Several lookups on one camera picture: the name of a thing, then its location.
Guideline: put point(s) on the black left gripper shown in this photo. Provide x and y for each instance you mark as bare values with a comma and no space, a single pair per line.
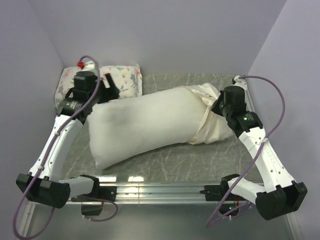
109,93

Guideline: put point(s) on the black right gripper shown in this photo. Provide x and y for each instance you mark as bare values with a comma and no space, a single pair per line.
215,108

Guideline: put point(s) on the cream satin pillowcase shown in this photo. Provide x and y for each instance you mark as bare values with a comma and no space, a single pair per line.
212,127

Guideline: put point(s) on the white pillow insert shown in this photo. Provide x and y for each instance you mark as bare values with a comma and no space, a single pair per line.
127,127

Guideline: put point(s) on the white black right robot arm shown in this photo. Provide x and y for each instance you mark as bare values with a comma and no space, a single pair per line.
280,194

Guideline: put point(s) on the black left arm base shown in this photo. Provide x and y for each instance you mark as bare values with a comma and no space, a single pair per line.
100,197

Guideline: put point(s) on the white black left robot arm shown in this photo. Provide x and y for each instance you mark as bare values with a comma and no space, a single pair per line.
43,183

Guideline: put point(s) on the animal print patterned pillow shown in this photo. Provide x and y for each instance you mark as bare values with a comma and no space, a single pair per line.
128,79

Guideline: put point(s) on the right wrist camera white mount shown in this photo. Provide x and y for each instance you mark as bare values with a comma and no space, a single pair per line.
239,82

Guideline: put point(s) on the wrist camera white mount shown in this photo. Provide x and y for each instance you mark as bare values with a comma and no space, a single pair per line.
239,82
88,66

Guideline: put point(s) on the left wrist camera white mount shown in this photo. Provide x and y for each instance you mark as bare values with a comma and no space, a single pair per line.
88,66

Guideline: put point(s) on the aluminium mounting rail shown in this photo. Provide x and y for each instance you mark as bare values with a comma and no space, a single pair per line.
162,192

